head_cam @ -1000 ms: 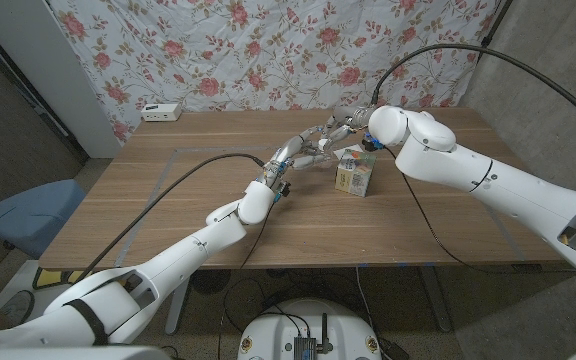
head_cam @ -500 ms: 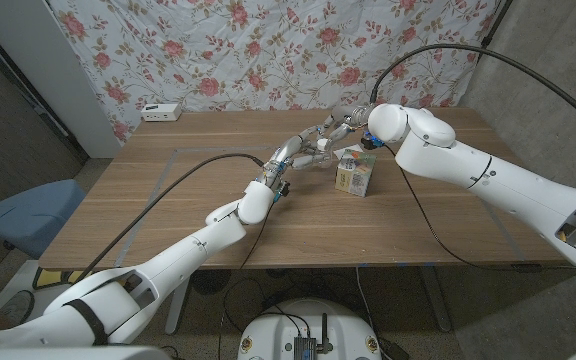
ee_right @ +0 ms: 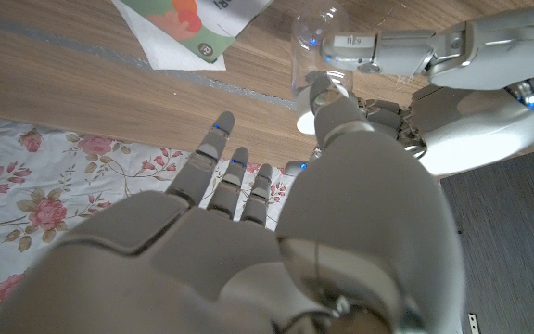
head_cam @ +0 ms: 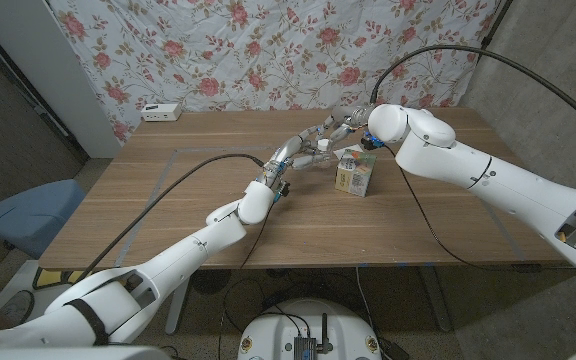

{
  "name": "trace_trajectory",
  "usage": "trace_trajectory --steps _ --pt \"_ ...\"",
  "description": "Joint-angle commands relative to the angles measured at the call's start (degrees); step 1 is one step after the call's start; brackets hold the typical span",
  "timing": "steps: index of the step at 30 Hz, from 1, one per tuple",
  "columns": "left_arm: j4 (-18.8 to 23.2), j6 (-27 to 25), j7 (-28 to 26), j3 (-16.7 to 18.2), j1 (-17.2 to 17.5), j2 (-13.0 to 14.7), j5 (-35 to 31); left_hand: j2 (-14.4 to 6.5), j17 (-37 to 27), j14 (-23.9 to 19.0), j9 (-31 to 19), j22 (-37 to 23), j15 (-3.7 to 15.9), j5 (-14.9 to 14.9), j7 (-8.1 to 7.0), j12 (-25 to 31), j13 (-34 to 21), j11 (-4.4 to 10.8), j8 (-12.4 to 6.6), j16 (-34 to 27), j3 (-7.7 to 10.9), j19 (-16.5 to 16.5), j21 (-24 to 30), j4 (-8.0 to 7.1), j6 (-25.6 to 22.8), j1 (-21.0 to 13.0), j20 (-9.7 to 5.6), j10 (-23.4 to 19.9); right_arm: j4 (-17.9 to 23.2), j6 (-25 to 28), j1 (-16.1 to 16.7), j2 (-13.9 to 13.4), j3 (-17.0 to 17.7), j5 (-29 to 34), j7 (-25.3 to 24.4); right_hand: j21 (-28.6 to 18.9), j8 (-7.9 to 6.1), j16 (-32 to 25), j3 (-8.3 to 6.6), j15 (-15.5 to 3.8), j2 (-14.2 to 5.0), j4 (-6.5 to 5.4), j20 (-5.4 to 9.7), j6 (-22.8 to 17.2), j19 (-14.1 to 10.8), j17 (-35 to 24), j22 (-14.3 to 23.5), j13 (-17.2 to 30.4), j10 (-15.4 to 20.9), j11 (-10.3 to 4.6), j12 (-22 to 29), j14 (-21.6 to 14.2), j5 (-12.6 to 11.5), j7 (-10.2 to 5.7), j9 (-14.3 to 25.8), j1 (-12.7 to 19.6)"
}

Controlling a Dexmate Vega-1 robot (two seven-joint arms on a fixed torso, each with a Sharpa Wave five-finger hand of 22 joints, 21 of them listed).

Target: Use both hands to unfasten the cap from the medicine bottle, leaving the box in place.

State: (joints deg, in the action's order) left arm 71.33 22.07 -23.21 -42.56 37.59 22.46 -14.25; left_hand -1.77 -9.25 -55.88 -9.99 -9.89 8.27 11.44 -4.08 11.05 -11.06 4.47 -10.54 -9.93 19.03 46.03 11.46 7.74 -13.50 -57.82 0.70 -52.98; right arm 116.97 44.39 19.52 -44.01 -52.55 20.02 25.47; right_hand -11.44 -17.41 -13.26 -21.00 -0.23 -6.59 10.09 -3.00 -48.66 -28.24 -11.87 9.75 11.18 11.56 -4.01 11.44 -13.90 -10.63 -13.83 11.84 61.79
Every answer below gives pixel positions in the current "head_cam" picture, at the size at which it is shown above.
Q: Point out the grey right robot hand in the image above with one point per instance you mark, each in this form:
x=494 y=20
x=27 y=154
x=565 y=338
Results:
x=350 y=116

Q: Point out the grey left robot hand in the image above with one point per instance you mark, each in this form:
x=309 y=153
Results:
x=290 y=146

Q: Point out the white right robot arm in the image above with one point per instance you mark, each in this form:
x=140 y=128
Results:
x=493 y=175

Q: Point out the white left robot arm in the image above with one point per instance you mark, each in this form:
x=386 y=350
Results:
x=188 y=250

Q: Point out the colourful cardboard box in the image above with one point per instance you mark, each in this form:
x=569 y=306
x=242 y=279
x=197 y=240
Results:
x=355 y=174

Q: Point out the floral backdrop cloth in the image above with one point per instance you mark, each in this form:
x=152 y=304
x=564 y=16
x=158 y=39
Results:
x=268 y=50

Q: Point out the white power strip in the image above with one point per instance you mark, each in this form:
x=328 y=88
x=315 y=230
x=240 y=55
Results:
x=160 y=112

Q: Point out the black round perforated disc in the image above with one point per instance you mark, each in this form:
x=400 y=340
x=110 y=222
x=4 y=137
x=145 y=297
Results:
x=210 y=281

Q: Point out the black backdrop pole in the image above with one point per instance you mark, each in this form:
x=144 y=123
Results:
x=495 y=30

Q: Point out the white robot torso base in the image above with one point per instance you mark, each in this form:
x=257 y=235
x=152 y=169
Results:
x=273 y=335

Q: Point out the white table leg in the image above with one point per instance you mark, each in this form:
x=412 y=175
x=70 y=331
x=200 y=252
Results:
x=175 y=310

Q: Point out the black antenna module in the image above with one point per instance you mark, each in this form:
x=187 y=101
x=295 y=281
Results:
x=305 y=347

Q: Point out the grey table leg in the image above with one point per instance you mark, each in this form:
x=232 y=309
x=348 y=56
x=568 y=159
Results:
x=435 y=300

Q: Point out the white partition panel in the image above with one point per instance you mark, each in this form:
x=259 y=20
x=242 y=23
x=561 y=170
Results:
x=43 y=60

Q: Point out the blue stool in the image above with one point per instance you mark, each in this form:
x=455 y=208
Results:
x=33 y=215

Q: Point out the yellow black floor mat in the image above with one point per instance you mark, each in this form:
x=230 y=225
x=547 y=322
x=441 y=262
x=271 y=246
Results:
x=48 y=277

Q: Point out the white floor board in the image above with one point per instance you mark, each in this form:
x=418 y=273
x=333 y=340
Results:
x=18 y=280

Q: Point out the grey sneaker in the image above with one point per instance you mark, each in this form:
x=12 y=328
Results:
x=18 y=305

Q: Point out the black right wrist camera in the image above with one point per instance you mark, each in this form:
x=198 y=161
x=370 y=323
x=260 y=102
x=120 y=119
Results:
x=368 y=141

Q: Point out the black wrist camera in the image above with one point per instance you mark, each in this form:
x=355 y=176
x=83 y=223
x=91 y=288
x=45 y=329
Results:
x=283 y=190
x=368 y=141

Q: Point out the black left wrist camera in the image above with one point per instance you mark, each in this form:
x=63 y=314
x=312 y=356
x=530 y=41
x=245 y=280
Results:
x=283 y=190

